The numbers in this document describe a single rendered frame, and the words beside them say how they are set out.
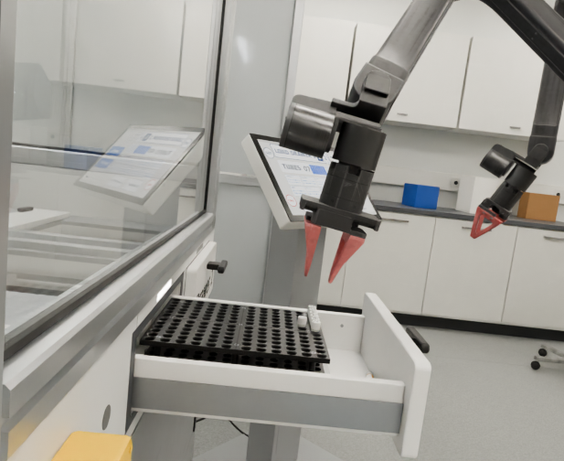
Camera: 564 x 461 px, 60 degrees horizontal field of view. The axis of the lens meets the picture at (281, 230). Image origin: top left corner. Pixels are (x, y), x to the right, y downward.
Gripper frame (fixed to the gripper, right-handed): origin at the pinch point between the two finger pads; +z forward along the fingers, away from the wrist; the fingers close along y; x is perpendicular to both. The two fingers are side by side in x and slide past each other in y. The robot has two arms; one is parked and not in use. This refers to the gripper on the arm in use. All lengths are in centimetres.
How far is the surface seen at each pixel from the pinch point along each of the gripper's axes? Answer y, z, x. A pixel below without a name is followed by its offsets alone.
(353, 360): -9.8, 13.3, -7.1
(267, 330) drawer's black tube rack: 4.5, 9.0, 1.9
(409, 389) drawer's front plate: -11.3, 6.2, 13.8
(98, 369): 18.1, 7.0, 25.6
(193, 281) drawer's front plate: 17.8, 11.2, -15.9
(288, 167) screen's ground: 8, -8, -89
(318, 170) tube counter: -2, -10, -101
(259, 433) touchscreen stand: -8, 84, -95
